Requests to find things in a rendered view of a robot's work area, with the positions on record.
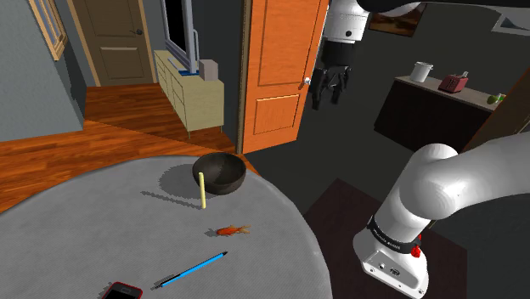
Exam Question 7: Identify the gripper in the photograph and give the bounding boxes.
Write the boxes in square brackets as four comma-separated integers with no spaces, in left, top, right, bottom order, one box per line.
[310,38,357,111]

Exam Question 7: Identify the orange door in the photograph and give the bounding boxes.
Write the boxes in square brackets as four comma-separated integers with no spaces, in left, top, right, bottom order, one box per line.
[236,0,330,155]

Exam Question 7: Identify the dark cabinet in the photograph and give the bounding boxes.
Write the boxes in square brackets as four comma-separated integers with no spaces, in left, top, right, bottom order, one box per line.
[373,60,509,155]

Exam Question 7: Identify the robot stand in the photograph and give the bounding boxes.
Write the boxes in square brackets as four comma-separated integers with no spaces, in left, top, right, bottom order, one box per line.
[303,178,469,299]

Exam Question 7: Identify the cream chest of drawers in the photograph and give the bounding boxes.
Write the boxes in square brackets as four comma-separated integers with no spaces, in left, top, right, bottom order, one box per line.
[153,0,226,138]

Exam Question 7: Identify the black bowl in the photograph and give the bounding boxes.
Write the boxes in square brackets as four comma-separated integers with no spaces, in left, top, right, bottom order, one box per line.
[191,152,247,195]

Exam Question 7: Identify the yellow pencil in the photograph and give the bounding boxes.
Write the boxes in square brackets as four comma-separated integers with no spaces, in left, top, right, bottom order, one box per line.
[198,172,207,210]

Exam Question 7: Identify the orange goldfish figure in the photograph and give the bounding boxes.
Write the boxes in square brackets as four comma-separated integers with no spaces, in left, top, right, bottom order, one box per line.
[215,224,252,237]

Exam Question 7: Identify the brown door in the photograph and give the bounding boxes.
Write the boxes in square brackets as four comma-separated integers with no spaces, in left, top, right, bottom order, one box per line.
[65,0,159,87]

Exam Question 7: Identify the blue pen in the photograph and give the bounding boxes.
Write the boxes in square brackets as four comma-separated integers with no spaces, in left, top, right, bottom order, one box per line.
[158,251,228,289]

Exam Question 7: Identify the grey round table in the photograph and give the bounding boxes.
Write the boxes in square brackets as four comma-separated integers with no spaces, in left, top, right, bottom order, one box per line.
[0,155,335,299]

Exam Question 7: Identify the red phone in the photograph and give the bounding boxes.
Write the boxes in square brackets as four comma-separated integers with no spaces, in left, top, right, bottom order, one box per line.
[100,281,144,299]

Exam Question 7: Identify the wall picture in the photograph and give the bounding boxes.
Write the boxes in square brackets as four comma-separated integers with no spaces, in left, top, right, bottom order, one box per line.
[367,3,428,39]

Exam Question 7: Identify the wooden window frame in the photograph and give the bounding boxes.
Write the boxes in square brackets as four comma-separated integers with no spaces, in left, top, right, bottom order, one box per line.
[27,0,69,62]

